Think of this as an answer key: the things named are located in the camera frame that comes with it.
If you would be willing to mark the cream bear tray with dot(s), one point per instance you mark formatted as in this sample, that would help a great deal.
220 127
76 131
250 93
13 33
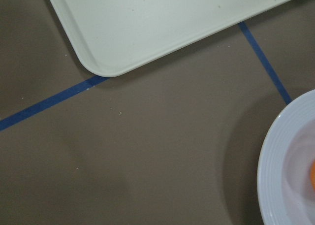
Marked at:
113 37

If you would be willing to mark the white round plate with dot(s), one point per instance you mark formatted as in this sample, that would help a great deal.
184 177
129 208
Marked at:
285 192

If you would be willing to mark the orange fruit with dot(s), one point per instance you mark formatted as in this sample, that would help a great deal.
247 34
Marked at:
312 175

